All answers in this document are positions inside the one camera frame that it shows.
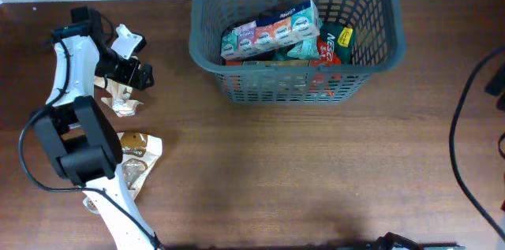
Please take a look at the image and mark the blue Kleenex tissue pack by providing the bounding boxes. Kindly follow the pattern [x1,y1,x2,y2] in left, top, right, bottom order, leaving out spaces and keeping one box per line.
[220,0,320,61]

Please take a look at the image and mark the grey plastic shopping basket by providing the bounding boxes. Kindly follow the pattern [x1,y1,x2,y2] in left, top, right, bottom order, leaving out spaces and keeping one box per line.
[189,0,406,104]

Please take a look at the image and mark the beige brown snack pouch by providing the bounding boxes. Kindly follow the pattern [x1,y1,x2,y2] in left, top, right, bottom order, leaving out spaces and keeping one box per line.
[82,131,163,215]

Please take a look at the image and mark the green Nescafe coffee bag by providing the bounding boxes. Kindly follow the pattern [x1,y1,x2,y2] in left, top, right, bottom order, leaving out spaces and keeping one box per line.
[310,23,355,66]

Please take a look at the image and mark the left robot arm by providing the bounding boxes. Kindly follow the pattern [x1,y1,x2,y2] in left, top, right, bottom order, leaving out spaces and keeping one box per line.
[17,6,162,249]

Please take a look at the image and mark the orange spaghetti packet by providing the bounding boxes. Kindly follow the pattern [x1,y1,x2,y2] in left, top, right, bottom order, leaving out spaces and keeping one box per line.
[219,72,335,102]

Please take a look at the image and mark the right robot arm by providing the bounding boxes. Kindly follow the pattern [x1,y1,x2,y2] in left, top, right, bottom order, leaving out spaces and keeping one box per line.
[369,232,466,250]

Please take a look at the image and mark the pale green wrapper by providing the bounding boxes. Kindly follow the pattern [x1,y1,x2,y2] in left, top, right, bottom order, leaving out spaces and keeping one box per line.
[287,37,320,60]

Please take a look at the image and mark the beige paper pouch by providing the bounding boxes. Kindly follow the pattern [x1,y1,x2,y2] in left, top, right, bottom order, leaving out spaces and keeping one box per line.
[94,76,142,118]

